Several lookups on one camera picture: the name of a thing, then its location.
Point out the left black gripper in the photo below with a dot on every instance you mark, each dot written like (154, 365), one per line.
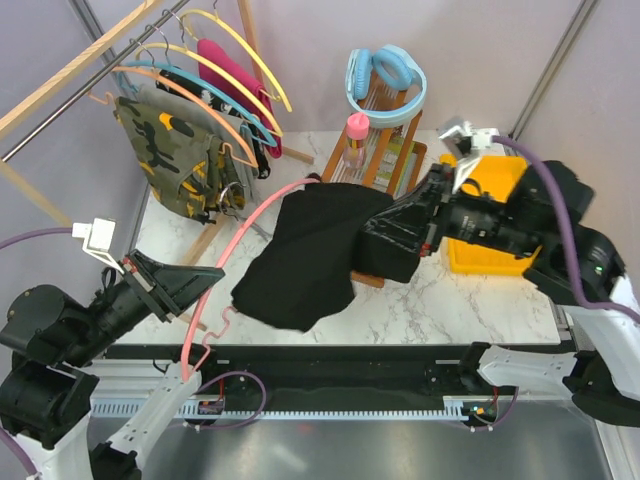
(176, 285)

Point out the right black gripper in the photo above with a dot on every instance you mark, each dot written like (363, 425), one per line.
(413, 221)

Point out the pink hanger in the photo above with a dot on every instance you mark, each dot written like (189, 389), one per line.
(235, 235)

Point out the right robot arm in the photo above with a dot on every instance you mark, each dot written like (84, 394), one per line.
(603, 381)

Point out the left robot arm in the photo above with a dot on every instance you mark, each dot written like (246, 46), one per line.
(46, 397)

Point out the camouflage trousers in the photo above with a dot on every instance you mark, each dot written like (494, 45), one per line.
(183, 163)

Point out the grey trousers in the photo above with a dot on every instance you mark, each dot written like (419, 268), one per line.
(189, 111)

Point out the magenta trousers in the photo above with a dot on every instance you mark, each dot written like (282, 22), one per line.
(216, 54)

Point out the blue hanger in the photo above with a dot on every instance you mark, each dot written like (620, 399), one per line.
(269, 138)

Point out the orange hanger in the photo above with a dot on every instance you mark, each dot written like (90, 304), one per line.
(251, 160)

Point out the inner yellow hanger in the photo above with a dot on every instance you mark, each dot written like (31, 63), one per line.
(233, 81)

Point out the yellow hanger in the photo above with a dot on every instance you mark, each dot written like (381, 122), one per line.
(277, 92)
(233, 81)

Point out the outer yellow hanger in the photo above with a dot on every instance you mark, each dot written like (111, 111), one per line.
(277, 92)

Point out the wooden desk shelf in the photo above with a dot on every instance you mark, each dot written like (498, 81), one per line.
(375, 257)

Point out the green booklet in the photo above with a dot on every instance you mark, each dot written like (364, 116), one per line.
(387, 166)

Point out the pink cap bottle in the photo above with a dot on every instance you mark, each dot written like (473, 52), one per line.
(357, 130)

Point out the light blue headphones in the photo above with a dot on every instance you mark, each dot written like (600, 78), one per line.
(395, 67)

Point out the wooden clothes rack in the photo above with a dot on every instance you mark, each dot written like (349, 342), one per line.
(75, 67)

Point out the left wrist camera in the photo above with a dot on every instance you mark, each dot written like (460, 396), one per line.
(96, 240)

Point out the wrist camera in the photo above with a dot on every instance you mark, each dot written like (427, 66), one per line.
(96, 240)
(467, 144)

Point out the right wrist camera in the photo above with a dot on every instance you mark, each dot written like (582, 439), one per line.
(467, 144)

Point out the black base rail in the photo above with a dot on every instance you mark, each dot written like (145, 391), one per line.
(349, 383)

